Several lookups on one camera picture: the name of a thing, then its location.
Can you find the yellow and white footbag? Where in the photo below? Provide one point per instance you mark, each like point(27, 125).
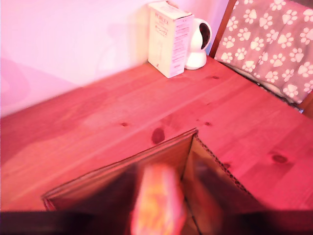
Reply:
point(159, 200)

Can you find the cardboard dice tower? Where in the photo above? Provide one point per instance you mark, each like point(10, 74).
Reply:
point(166, 151)

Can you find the grey paw print cloth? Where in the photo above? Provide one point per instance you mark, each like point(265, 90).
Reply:
point(269, 44)

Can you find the cream printed carton box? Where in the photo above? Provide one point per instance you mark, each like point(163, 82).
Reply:
point(166, 39)

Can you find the small white round camera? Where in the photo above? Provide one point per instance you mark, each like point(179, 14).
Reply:
point(198, 46)

